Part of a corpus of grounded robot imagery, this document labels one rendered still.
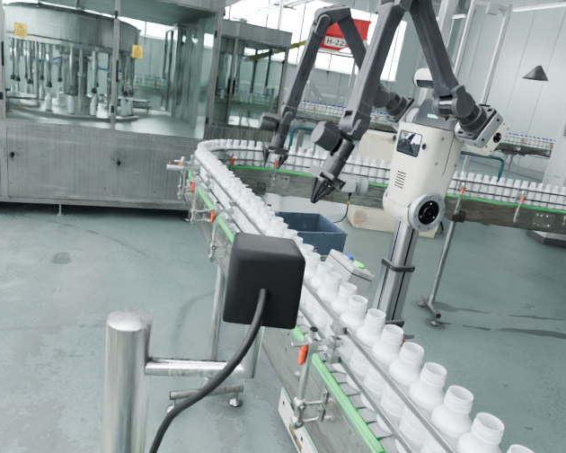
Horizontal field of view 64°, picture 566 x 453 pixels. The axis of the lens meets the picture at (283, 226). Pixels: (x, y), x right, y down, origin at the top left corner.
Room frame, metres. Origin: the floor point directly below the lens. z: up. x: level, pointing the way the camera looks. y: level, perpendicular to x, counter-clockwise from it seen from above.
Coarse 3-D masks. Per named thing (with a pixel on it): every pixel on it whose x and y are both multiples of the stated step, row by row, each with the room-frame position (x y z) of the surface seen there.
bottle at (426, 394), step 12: (432, 372) 0.66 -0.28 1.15; (444, 372) 0.64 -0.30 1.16; (420, 384) 0.64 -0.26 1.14; (432, 384) 0.62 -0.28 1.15; (444, 384) 0.63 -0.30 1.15; (408, 396) 0.65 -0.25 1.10; (420, 396) 0.62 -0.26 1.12; (432, 396) 0.62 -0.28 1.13; (444, 396) 0.63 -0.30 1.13; (408, 408) 0.63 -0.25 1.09; (420, 408) 0.62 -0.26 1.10; (432, 408) 0.61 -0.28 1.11; (408, 420) 0.63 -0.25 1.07; (408, 432) 0.62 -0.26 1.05; (420, 432) 0.61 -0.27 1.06; (396, 444) 0.64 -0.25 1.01; (420, 444) 0.61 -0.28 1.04
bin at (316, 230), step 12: (276, 216) 2.22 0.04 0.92; (288, 216) 2.24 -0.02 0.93; (300, 216) 2.27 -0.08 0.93; (312, 216) 2.29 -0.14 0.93; (288, 228) 2.25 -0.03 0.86; (300, 228) 2.27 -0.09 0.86; (312, 228) 2.30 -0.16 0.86; (324, 228) 2.23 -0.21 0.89; (336, 228) 2.12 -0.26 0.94; (312, 240) 1.96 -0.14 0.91; (324, 240) 1.99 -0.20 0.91; (336, 240) 2.01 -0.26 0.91; (324, 252) 1.99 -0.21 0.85
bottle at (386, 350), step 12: (384, 336) 0.74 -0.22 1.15; (396, 336) 0.73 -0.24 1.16; (372, 348) 0.76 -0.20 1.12; (384, 348) 0.74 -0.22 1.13; (396, 348) 0.73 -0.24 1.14; (384, 360) 0.72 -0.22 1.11; (372, 372) 0.73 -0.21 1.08; (372, 384) 0.73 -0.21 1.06; (384, 384) 0.72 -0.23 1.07; (372, 396) 0.73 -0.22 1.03; (372, 408) 0.72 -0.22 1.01
